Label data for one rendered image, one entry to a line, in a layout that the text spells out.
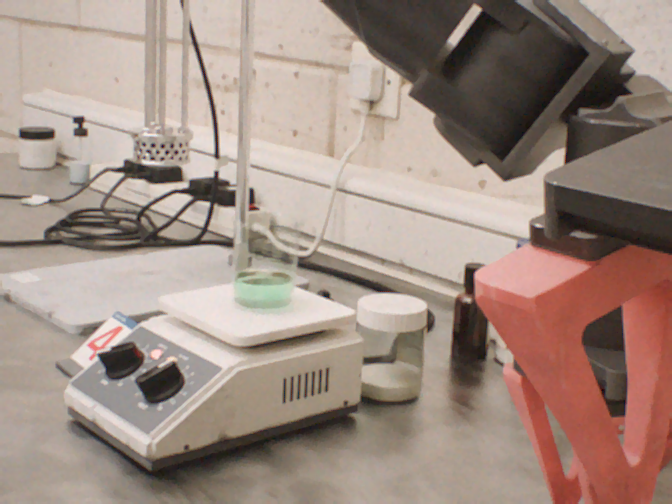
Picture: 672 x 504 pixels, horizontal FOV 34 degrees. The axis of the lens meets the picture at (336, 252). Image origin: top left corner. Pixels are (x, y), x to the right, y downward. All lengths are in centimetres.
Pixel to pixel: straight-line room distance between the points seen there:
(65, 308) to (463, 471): 48
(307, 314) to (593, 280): 62
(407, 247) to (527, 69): 79
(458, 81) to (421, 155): 80
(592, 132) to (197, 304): 45
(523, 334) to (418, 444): 61
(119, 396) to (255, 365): 10
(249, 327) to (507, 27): 39
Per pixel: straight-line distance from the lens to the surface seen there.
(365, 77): 135
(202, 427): 81
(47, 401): 93
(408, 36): 52
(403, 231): 130
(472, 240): 122
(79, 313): 112
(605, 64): 52
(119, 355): 86
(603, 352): 52
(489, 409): 95
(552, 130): 54
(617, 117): 52
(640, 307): 29
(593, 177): 24
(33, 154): 192
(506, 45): 52
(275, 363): 83
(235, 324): 84
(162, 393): 81
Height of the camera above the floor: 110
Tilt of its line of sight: 14 degrees down
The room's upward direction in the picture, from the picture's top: 3 degrees clockwise
